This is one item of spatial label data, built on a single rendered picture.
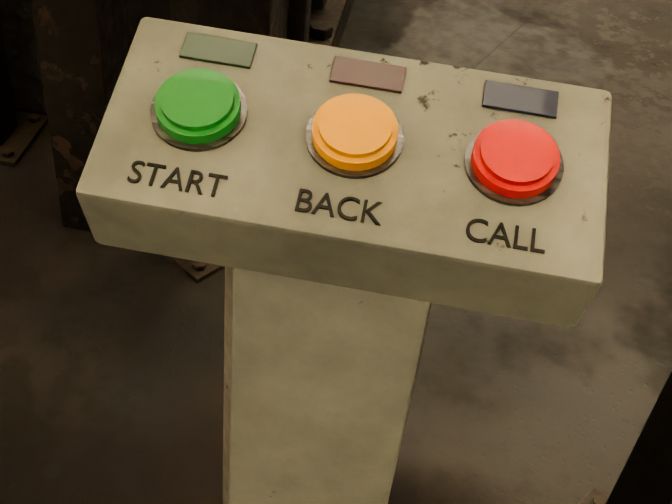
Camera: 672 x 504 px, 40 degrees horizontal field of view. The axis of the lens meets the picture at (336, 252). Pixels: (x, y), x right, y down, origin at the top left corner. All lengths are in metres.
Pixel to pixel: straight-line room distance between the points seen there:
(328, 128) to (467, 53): 1.38
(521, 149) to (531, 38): 1.47
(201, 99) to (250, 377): 0.16
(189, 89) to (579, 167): 0.19
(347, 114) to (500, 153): 0.07
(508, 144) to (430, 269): 0.07
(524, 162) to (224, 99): 0.14
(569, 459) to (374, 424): 0.61
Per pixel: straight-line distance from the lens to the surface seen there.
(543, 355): 1.20
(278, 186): 0.42
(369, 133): 0.42
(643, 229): 1.45
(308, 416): 0.52
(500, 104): 0.45
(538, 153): 0.43
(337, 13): 1.71
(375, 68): 0.46
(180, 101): 0.44
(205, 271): 1.23
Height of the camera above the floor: 0.84
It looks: 41 degrees down
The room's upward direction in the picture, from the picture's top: 7 degrees clockwise
